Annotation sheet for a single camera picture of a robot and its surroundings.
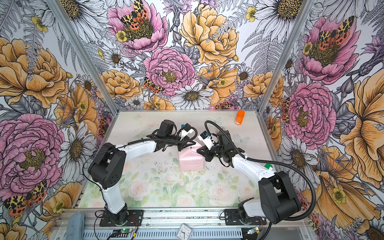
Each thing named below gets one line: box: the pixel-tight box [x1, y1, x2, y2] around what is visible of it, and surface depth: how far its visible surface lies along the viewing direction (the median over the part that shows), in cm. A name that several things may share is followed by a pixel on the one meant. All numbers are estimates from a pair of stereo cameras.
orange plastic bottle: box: [234, 110, 245, 125], surface depth 111 cm
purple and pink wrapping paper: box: [178, 140, 205, 172], surface depth 86 cm
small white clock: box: [176, 223, 192, 240], surface depth 70 cm
